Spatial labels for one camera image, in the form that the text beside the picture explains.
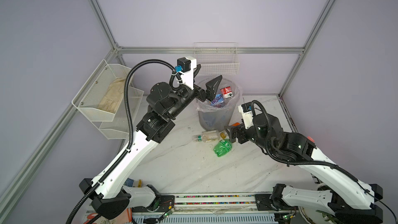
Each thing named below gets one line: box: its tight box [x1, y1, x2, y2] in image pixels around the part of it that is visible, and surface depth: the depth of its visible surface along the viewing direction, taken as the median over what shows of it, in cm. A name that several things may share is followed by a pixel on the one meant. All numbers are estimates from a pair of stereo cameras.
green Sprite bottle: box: [213, 138, 233, 158], surface depth 92 cm
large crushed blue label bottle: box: [210, 93, 224, 108], surface depth 92 cm
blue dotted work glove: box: [123, 177, 135, 188], surface depth 81 cm
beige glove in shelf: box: [97, 77, 125, 114], surface depth 82 cm
